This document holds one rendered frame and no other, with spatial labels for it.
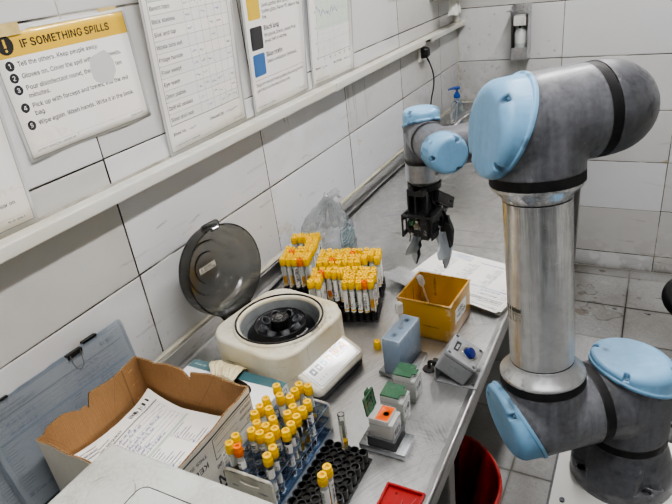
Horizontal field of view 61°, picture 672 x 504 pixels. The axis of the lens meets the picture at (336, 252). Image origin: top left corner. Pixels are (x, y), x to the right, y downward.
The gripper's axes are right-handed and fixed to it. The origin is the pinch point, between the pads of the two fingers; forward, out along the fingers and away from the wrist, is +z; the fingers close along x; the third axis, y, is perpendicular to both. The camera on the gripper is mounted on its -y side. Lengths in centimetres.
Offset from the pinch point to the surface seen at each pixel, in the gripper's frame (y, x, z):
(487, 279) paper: -22.0, 5.9, 16.2
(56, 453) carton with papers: 75, -36, 4
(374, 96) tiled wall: -87, -59, -16
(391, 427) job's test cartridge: 41.4, 9.1, 10.9
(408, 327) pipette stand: 16.6, 1.2, 7.7
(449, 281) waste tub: -6.4, 1.5, 9.1
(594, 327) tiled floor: -141, 19, 105
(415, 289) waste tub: -3.3, -6.2, 11.1
